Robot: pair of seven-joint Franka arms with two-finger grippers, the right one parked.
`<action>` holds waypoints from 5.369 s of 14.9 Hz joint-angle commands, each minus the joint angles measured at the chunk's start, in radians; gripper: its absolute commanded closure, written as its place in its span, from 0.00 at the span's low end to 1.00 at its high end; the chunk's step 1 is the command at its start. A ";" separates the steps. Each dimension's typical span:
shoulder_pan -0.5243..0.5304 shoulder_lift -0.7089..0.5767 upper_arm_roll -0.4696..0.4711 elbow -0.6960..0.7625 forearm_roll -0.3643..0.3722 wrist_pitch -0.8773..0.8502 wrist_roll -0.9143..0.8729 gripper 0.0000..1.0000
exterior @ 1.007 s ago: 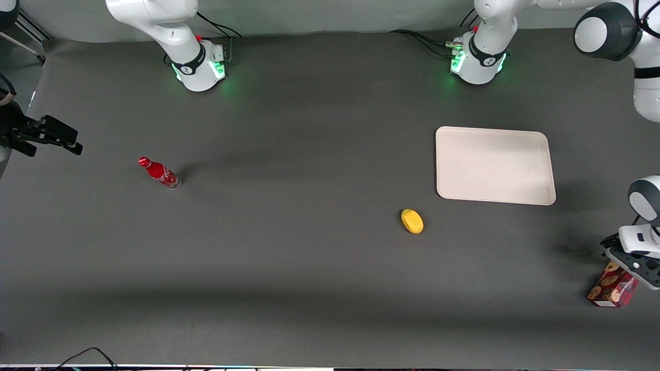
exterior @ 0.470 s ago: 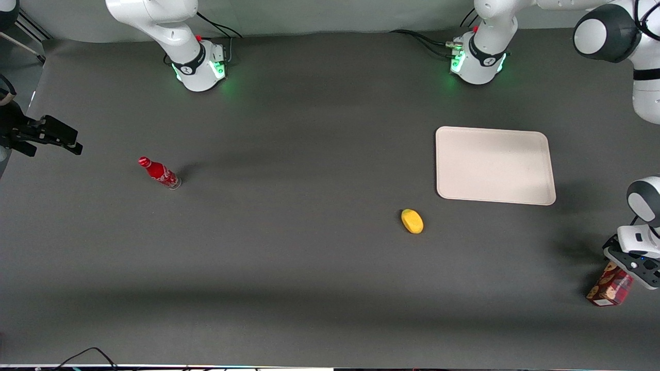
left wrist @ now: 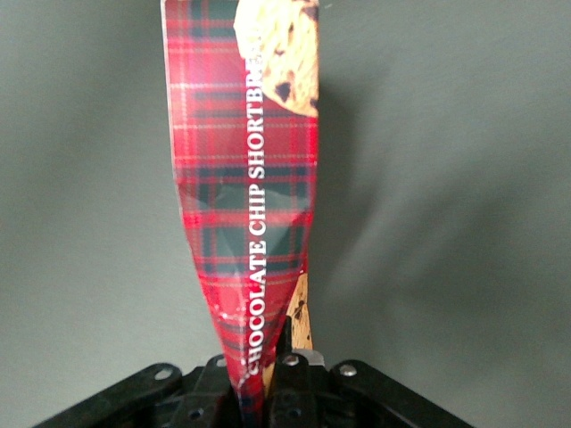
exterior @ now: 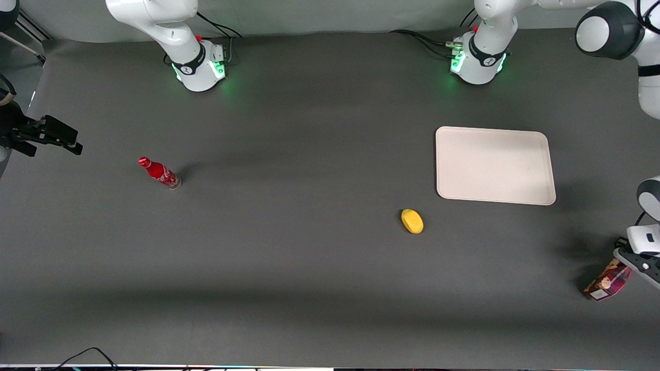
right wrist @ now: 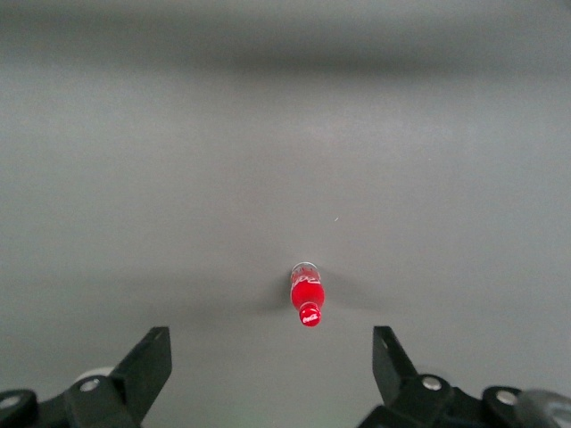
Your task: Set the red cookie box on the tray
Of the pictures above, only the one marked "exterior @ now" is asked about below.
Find black arm base cables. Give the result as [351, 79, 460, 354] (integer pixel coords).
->
[389, 10, 481, 58]
[196, 11, 243, 63]

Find beige plastic tray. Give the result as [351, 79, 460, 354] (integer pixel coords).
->
[435, 126, 557, 206]

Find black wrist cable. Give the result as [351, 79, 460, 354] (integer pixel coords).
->
[636, 0, 660, 24]

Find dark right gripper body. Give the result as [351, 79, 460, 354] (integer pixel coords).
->
[0, 100, 45, 148]

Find beige and black strap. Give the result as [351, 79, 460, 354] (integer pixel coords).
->
[0, 74, 17, 107]

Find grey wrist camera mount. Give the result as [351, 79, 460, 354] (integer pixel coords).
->
[613, 246, 660, 290]

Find yellow mango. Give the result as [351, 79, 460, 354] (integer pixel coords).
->
[401, 209, 424, 234]

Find red cookie box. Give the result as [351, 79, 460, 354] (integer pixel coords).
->
[583, 258, 633, 302]

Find thin black cable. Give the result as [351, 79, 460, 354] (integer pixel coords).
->
[51, 347, 120, 371]

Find red cola bottle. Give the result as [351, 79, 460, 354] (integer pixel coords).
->
[138, 156, 182, 190]

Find aluminium frame bar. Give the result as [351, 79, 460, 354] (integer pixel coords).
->
[0, 10, 53, 65]

